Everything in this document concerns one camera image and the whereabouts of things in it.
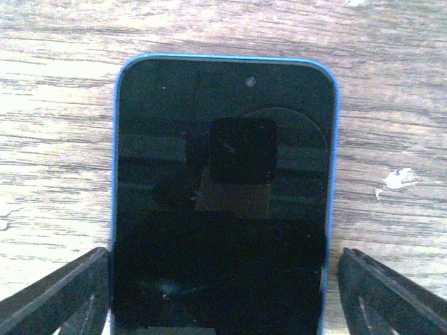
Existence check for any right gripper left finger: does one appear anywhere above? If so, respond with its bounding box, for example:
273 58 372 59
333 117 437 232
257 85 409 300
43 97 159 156
1 247 109 334

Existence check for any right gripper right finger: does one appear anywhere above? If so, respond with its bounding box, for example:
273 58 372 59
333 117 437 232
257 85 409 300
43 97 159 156
338 248 446 334

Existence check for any blue phone black screen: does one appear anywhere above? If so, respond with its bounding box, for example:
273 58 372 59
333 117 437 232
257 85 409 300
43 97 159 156
111 53 339 334

